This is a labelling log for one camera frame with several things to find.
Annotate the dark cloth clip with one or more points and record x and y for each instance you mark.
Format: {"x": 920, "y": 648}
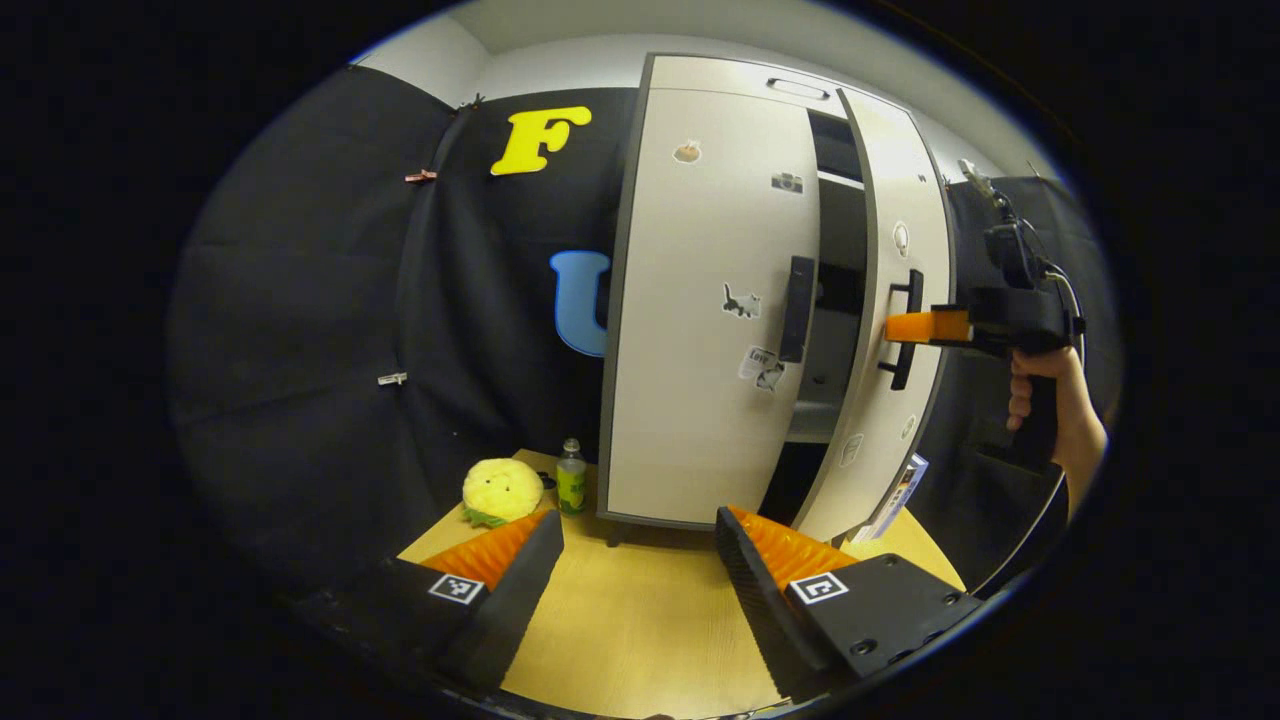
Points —
{"x": 473, "y": 101}

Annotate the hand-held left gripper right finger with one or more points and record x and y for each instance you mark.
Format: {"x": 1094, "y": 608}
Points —
{"x": 765, "y": 610}

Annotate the white printed box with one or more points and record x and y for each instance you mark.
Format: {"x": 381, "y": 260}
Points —
{"x": 900, "y": 495}

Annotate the white cabinet shelf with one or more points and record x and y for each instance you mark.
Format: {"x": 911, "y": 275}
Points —
{"x": 812, "y": 420}
{"x": 840, "y": 180}

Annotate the yellow plush toy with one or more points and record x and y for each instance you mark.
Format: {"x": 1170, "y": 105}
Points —
{"x": 500, "y": 488}

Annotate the grey cabinet door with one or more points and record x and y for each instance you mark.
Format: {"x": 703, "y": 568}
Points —
{"x": 890, "y": 200}
{"x": 690, "y": 350}

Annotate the grey cabinet drawer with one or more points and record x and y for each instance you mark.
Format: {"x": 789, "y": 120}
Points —
{"x": 710, "y": 72}

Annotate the grey double-door shoe cabinet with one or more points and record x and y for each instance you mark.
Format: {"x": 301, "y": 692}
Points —
{"x": 840, "y": 240}

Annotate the pink cloth clip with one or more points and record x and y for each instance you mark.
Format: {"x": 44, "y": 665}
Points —
{"x": 420, "y": 176}

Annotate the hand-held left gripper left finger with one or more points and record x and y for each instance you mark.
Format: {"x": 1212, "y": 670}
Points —
{"x": 515, "y": 600}

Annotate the green drink bottle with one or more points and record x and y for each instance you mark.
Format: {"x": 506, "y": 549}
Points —
{"x": 571, "y": 485}

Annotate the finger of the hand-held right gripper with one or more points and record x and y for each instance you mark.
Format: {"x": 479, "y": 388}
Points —
{"x": 925, "y": 327}

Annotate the black backdrop cloth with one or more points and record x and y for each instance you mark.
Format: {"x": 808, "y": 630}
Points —
{"x": 300, "y": 350}

